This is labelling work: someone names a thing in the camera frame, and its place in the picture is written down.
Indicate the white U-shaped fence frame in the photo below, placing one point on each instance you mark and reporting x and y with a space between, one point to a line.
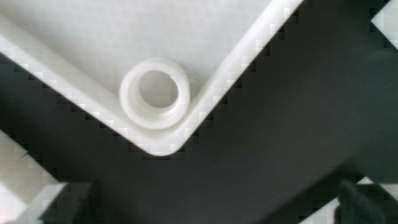
29 186

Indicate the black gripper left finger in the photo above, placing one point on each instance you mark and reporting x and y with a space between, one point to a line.
77 206

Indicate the white desk top tray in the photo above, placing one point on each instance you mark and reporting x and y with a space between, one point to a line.
141 57

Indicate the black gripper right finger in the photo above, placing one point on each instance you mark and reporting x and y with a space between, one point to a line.
368 205

